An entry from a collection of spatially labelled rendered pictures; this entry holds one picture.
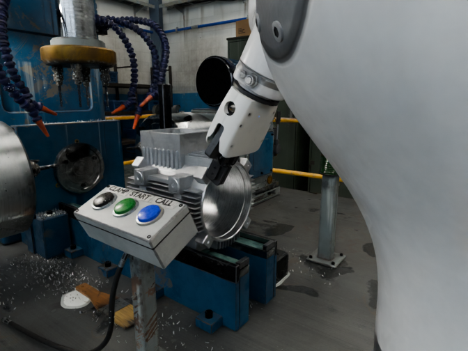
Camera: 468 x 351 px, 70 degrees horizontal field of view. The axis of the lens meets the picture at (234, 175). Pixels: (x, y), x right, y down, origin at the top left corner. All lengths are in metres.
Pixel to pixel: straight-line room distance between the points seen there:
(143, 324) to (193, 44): 7.04
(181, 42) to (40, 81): 6.59
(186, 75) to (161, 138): 6.83
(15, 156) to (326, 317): 0.68
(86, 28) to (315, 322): 0.85
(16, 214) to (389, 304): 0.71
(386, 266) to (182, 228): 0.30
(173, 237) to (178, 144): 0.26
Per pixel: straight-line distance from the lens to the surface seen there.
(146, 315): 0.55
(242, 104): 0.48
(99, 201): 0.51
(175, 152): 0.65
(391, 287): 0.17
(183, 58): 7.58
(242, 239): 0.73
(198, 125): 1.09
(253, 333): 0.66
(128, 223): 0.45
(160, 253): 0.42
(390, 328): 0.18
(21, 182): 0.77
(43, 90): 1.16
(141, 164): 0.71
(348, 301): 0.78
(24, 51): 1.15
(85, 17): 0.98
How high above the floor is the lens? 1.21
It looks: 13 degrees down
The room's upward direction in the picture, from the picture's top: straight up
